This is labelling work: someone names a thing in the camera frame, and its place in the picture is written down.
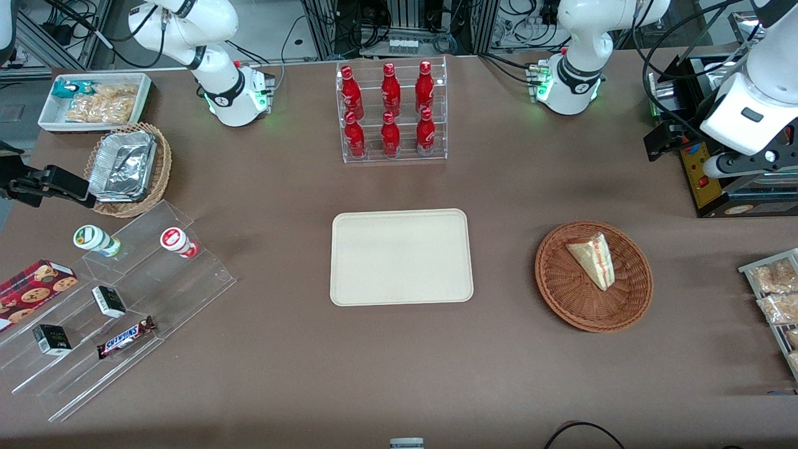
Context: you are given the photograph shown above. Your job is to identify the red tartan cookie box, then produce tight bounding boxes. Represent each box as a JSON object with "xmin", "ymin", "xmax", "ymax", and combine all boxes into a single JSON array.
[{"xmin": 0, "ymin": 259, "xmax": 79, "ymax": 332}]

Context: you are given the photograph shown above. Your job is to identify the brown round wicker basket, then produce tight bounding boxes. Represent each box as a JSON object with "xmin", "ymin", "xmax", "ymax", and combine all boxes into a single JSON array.
[{"xmin": 535, "ymin": 220, "xmax": 654, "ymax": 333}]

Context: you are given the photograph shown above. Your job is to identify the red lid yogurt cup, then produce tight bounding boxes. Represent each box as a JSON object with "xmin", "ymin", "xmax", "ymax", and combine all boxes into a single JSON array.
[{"xmin": 160, "ymin": 227, "xmax": 199, "ymax": 259}]

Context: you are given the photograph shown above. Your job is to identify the triangular sandwich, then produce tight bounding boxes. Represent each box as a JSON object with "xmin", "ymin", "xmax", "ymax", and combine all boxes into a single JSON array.
[{"xmin": 565, "ymin": 232, "xmax": 616, "ymax": 292}]

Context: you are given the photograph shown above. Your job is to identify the clear acrylic bottle rack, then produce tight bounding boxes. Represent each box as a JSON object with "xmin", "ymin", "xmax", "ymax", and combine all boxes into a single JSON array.
[{"xmin": 335, "ymin": 56, "xmax": 448, "ymax": 164}]

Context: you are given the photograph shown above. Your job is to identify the steel food pan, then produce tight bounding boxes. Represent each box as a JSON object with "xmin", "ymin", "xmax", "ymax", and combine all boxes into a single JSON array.
[{"xmin": 703, "ymin": 61, "xmax": 746, "ymax": 88}]

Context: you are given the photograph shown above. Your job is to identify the beige plastic tray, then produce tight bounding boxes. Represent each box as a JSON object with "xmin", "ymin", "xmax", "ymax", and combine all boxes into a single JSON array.
[{"xmin": 329, "ymin": 208, "xmax": 474, "ymax": 307}]

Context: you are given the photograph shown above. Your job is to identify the clear bag of crackers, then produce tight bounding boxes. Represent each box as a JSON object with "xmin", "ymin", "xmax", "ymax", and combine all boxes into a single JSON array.
[
  {"xmin": 65, "ymin": 94, "xmax": 135, "ymax": 124},
  {"xmin": 94, "ymin": 84, "xmax": 139, "ymax": 104}
]

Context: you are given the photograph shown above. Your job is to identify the grey aluminium frame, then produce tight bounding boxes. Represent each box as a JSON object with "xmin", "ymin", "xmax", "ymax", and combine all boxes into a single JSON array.
[{"xmin": 12, "ymin": 0, "xmax": 113, "ymax": 69}]

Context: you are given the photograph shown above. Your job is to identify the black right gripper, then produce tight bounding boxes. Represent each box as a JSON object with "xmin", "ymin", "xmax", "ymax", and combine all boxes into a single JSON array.
[{"xmin": 0, "ymin": 142, "xmax": 97, "ymax": 210}]

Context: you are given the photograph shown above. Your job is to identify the grey snack display tray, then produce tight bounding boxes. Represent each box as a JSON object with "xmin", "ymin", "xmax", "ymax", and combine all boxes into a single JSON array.
[{"xmin": 739, "ymin": 248, "xmax": 798, "ymax": 382}]

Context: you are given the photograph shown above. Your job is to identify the light tan wicker basket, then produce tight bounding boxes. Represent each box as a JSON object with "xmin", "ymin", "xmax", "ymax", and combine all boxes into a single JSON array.
[{"xmin": 84, "ymin": 123, "xmax": 173, "ymax": 219}]

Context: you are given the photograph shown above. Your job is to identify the black cable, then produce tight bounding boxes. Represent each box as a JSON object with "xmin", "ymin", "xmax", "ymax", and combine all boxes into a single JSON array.
[{"xmin": 542, "ymin": 422, "xmax": 627, "ymax": 449}]

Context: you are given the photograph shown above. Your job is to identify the black food warmer machine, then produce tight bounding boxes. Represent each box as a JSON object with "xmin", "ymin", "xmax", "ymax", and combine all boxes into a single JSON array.
[{"xmin": 645, "ymin": 9, "xmax": 798, "ymax": 219}]

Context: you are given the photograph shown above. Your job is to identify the teal snack packet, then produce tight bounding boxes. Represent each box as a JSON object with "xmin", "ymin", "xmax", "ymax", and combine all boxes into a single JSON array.
[{"xmin": 52, "ymin": 80, "xmax": 100, "ymax": 99}]

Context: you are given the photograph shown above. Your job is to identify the white rectangular bin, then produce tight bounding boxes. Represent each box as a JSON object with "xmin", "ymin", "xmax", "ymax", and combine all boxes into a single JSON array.
[{"xmin": 37, "ymin": 72, "xmax": 153, "ymax": 135}]

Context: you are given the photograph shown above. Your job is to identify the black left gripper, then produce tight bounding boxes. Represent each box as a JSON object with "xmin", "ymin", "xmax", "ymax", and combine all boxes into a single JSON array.
[{"xmin": 644, "ymin": 120, "xmax": 798, "ymax": 180}]

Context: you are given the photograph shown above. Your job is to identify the small black carton box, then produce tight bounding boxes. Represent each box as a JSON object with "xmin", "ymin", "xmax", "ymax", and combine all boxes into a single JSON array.
[
  {"xmin": 92, "ymin": 285, "xmax": 127, "ymax": 319},
  {"xmin": 32, "ymin": 324, "xmax": 72, "ymax": 356}
]

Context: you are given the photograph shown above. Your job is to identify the red soda bottle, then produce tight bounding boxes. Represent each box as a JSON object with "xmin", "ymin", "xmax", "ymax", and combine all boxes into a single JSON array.
[
  {"xmin": 382, "ymin": 62, "xmax": 401, "ymax": 116},
  {"xmin": 415, "ymin": 60, "xmax": 435, "ymax": 114},
  {"xmin": 381, "ymin": 111, "xmax": 401, "ymax": 157},
  {"xmin": 416, "ymin": 107, "xmax": 436, "ymax": 155},
  {"xmin": 344, "ymin": 111, "xmax": 367, "ymax": 158},
  {"xmin": 340, "ymin": 65, "xmax": 365, "ymax": 116}
]

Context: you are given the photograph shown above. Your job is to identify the Snickers chocolate bar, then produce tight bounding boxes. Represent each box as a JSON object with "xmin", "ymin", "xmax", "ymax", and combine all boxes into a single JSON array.
[{"xmin": 97, "ymin": 316, "xmax": 156, "ymax": 360}]

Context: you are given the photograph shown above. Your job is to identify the stack of foil trays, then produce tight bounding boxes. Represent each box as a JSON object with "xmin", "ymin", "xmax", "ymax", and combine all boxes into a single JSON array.
[{"xmin": 87, "ymin": 131, "xmax": 158, "ymax": 203}]

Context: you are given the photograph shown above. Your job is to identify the aluminium equipment rack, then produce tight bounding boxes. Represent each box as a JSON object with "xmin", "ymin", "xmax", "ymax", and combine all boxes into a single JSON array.
[{"xmin": 302, "ymin": 0, "xmax": 499, "ymax": 60}]

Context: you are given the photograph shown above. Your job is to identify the clear acrylic stepped stand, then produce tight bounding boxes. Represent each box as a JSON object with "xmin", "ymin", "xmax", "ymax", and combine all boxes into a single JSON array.
[{"xmin": 0, "ymin": 200, "xmax": 238, "ymax": 423}]

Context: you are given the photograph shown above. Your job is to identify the green lid yogurt cup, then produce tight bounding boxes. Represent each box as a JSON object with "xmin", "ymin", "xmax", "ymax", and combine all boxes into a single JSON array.
[{"xmin": 74, "ymin": 224, "xmax": 122, "ymax": 258}]

